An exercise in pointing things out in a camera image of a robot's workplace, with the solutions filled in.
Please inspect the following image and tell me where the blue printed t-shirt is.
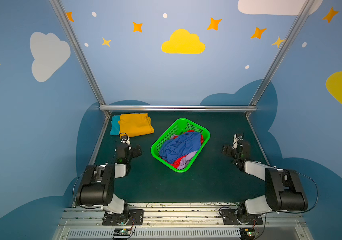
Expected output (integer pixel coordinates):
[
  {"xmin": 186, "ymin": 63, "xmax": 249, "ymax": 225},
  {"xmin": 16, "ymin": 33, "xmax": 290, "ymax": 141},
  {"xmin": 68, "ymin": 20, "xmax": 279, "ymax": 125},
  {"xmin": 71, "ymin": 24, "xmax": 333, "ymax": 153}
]
[{"xmin": 159, "ymin": 131, "xmax": 204, "ymax": 164}]

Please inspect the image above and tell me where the green plastic laundry basket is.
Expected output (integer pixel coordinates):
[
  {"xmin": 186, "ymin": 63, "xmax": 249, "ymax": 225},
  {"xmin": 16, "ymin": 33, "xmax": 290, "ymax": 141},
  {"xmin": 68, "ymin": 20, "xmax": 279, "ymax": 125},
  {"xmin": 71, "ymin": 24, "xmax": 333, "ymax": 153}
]
[{"xmin": 151, "ymin": 118, "xmax": 211, "ymax": 173}]

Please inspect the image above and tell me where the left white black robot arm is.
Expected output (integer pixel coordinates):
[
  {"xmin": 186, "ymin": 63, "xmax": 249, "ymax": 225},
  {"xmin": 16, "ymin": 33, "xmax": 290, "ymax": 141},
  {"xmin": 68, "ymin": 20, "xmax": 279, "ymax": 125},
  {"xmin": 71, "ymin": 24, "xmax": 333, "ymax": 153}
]
[{"xmin": 72, "ymin": 143, "xmax": 142, "ymax": 218}]

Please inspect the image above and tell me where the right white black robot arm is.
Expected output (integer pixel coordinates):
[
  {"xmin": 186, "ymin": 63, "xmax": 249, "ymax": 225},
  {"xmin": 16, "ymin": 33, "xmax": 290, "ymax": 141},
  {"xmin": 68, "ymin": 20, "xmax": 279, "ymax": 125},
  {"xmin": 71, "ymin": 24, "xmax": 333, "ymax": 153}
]
[{"xmin": 222, "ymin": 140, "xmax": 319, "ymax": 222}]

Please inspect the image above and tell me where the folded teal t-shirt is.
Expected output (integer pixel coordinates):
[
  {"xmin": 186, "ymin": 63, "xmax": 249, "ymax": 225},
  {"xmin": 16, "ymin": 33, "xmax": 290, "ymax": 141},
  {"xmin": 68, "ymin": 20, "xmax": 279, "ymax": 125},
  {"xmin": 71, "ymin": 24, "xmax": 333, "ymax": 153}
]
[{"xmin": 110, "ymin": 115, "xmax": 120, "ymax": 136}]

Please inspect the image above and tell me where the folded yellow t-shirt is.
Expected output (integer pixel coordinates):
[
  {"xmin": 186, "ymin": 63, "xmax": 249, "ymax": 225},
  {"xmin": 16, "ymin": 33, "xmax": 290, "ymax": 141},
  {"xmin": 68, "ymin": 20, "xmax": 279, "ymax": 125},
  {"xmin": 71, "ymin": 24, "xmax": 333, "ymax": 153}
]
[{"xmin": 118, "ymin": 113, "xmax": 154, "ymax": 138}]

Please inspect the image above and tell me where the back horizontal aluminium bar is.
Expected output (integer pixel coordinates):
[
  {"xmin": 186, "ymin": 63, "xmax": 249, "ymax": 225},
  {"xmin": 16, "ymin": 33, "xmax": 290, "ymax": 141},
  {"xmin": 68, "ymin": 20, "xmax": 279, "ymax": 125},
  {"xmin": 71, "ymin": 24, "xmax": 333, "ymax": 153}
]
[{"xmin": 99, "ymin": 105, "xmax": 257, "ymax": 112}]

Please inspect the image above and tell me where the red t-shirt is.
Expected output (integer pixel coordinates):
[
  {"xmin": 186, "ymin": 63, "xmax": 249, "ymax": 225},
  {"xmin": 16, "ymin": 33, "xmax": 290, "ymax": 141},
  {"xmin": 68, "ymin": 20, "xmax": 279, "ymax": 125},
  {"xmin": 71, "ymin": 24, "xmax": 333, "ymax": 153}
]
[{"xmin": 159, "ymin": 131, "xmax": 204, "ymax": 170}]

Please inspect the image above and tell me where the lilac t-shirt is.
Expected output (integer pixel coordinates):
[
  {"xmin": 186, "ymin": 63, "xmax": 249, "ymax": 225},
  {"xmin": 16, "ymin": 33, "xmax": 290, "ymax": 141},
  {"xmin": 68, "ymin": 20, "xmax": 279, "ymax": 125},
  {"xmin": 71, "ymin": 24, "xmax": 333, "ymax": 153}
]
[{"xmin": 167, "ymin": 132, "xmax": 201, "ymax": 170}]

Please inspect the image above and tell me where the left green circuit board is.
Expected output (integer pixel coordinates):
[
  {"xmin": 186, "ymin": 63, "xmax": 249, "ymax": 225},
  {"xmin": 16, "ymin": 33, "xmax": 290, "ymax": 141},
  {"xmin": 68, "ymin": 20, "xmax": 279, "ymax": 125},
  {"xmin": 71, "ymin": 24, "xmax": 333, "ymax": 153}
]
[{"xmin": 113, "ymin": 228, "xmax": 132, "ymax": 238}]

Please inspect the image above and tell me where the green circuit board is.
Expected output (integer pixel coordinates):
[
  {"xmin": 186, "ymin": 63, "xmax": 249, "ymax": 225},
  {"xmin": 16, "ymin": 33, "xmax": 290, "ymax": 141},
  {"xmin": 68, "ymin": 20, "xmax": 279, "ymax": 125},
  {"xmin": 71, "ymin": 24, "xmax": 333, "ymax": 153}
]
[
  {"xmin": 240, "ymin": 228, "xmax": 256, "ymax": 240},
  {"xmin": 113, "ymin": 228, "xmax": 132, "ymax": 238}
]

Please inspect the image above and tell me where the right green circuit board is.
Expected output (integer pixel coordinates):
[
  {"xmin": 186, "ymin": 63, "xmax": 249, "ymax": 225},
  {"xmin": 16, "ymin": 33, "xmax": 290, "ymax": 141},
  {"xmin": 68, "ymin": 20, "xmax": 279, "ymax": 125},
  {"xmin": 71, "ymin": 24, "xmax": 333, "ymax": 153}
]
[{"xmin": 240, "ymin": 228, "xmax": 256, "ymax": 240}]

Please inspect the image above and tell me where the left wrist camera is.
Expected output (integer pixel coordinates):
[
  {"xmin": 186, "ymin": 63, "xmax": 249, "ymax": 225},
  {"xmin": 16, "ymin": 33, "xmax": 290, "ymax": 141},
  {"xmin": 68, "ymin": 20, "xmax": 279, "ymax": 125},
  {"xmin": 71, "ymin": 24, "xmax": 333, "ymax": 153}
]
[{"xmin": 120, "ymin": 135, "xmax": 130, "ymax": 145}]

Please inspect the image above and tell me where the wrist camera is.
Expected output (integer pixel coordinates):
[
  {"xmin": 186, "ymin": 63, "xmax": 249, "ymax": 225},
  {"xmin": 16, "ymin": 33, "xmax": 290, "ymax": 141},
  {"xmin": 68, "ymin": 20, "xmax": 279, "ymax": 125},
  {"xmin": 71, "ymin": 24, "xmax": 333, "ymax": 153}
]
[
  {"xmin": 120, "ymin": 135, "xmax": 130, "ymax": 145},
  {"xmin": 232, "ymin": 134, "xmax": 244, "ymax": 149}
]

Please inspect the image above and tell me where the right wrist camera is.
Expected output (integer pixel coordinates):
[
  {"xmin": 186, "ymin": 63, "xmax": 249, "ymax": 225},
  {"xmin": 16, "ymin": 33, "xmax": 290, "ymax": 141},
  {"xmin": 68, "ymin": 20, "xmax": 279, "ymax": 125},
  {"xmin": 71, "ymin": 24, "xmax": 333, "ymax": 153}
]
[{"xmin": 232, "ymin": 134, "xmax": 244, "ymax": 149}]

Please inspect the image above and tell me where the right diagonal aluminium post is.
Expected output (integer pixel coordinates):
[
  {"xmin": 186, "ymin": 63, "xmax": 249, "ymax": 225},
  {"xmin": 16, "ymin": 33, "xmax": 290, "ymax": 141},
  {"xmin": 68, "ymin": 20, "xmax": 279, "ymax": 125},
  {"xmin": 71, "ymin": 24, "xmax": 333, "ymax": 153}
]
[{"xmin": 245, "ymin": 0, "xmax": 316, "ymax": 119}]

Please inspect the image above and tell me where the diagonal aluminium post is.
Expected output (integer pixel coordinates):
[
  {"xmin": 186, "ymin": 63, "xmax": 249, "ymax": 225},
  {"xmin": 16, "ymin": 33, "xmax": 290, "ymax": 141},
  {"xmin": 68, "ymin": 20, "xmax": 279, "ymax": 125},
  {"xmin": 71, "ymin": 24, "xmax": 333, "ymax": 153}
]
[
  {"xmin": 50, "ymin": 0, "xmax": 105, "ymax": 107},
  {"xmin": 245, "ymin": 0, "xmax": 316, "ymax": 119}
]

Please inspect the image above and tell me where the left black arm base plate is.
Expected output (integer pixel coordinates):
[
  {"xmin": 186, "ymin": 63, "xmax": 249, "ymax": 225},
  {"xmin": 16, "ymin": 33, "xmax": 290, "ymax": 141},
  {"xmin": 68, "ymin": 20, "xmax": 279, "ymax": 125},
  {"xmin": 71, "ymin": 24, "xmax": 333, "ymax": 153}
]
[{"xmin": 102, "ymin": 210, "xmax": 144, "ymax": 226}]

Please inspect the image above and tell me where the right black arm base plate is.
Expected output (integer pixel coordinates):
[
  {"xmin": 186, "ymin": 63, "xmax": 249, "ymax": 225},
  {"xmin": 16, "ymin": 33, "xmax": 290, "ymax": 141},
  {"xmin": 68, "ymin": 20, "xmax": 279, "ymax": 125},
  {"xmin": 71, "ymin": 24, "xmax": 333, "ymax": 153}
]
[{"xmin": 219, "ymin": 208, "xmax": 264, "ymax": 225}]

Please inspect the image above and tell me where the aluminium front rail frame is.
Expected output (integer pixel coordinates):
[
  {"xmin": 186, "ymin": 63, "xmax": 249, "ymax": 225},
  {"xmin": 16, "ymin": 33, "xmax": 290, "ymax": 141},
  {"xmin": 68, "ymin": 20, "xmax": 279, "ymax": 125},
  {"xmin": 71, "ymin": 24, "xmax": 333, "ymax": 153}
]
[{"xmin": 53, "ymin": 203, "xmax": 313, "ymax": 240}]

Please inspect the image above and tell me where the left diagonal aluminium post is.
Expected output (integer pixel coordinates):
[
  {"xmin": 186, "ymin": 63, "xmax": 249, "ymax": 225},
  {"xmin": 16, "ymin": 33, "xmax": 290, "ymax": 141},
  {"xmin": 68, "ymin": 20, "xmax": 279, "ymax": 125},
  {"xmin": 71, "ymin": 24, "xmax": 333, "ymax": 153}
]
[{"xmin": 50, "ymin": 0, "xmax": 105, "ymax": 107}]

